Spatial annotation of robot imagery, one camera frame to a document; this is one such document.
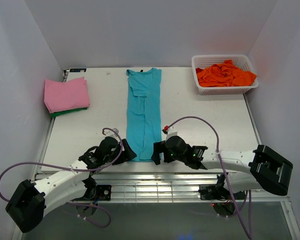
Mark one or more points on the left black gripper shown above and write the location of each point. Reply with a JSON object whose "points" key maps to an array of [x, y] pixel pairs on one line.
{"points": [[127, 154]]}

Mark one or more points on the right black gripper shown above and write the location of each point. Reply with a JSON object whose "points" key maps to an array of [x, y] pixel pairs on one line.
{"points": [[159, 147]]}

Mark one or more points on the teal t shirt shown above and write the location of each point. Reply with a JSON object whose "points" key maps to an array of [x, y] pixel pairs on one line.
{"points": [[143, 112]]}

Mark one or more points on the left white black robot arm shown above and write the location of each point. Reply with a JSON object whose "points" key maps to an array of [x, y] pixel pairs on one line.
{"points": [[31, 201]]}

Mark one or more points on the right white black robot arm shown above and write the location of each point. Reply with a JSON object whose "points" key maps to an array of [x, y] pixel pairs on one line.
{"points": [[259, 169]]}

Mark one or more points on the folded green t shirt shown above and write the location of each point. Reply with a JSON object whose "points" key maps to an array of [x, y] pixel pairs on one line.
{"points": [[60, 113]]}

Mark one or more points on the folded pink t shirt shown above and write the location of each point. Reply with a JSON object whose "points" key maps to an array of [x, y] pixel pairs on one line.
{"points": [[65, 96]]}

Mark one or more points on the orange t shirt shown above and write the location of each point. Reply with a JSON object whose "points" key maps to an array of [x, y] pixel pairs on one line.
{"points": [[224, 74]]}

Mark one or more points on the blue label sticker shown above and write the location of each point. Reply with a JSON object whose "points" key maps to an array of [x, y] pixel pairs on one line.
{"points": [[77, 70]]}

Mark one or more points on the white plastic basket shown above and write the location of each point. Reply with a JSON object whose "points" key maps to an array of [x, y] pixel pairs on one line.
{"points": [[205, 61]]}

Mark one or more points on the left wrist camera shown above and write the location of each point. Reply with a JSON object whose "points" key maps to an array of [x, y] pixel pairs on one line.
{"points": [[112, 132]]}

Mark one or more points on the aluminium rail frame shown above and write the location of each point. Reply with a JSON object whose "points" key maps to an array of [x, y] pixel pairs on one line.
{"points": [[158, 186]]}

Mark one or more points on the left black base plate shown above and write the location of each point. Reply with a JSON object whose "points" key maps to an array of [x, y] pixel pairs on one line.
{"points": [[103, 192]]}

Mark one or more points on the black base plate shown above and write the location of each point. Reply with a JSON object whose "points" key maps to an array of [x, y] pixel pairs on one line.
{"points": [[103, 192], [214, 192]]}

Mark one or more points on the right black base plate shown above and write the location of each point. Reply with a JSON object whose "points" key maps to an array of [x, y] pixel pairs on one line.
{"points": [[214, 192]]}

